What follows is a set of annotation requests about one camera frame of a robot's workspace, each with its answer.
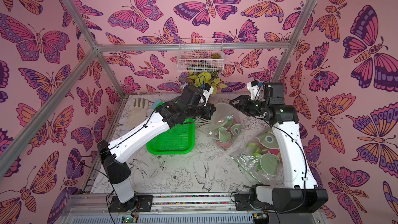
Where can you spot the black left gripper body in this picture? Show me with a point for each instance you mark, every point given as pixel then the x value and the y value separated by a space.
pixel 204 112

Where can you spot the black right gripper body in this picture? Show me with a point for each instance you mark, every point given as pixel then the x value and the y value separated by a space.
pixel 249 107

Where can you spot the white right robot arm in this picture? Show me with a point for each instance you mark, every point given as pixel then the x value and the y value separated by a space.
pixel 301 194

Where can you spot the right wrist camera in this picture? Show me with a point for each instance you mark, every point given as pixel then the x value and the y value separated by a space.
pixel 254 88

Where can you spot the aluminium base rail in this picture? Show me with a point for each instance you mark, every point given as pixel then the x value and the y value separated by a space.
pixel 210 208

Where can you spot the beige green work glove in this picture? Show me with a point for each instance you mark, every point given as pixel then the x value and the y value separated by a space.
pixel 137 112

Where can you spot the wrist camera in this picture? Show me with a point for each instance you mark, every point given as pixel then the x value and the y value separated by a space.
pixel 206 93
pixel 254 88

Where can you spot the aluminium frame post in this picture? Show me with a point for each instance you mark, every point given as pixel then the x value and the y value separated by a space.
pixel 87 35

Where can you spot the potted green leafy plant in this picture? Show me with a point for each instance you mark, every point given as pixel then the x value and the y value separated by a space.
pixel 200 79

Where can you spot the clear zip-top bag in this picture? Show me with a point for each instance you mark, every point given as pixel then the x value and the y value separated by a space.
pixel 224 116

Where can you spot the red dragon fruit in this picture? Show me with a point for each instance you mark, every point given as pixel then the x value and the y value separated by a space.
pixel 225 137

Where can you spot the white wire wall basket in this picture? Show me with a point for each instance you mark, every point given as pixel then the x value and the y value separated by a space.
pixel 200 55

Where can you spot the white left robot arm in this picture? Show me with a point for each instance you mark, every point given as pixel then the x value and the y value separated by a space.
pixel 183 110

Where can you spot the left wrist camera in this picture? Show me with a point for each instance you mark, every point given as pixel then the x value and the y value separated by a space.
pixel 206 93

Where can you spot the green plastic basket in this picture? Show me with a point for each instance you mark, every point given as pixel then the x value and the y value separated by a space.
pixel 176 141

